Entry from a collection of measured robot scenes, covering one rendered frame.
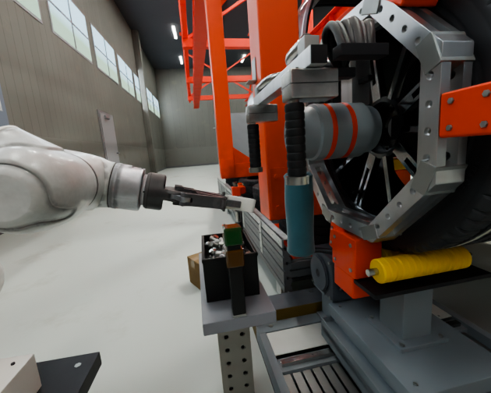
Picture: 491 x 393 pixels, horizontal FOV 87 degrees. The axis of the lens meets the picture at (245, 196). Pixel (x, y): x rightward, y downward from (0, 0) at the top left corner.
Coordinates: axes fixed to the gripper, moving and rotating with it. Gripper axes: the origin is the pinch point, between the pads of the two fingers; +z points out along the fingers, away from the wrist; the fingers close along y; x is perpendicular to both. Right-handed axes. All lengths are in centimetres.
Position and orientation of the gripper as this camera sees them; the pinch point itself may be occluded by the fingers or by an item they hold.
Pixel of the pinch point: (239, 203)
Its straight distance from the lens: 59.1
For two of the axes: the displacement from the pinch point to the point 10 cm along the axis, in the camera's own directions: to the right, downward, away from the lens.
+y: -2.7, -1.5, 9.5
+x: -1.8, 9.8, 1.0
